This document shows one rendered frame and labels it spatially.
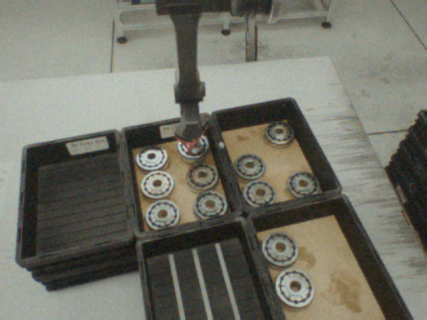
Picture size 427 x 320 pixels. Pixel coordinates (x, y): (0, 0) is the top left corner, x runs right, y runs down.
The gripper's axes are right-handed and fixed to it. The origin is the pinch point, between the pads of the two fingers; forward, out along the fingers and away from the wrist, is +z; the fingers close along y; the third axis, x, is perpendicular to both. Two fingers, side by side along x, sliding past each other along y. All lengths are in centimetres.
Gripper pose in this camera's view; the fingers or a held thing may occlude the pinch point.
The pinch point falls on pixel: (193, 143)
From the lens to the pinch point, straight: 125.0
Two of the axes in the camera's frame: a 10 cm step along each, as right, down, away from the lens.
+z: 0.2, 5.8, 8.1
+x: -8.6, -4.1, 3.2
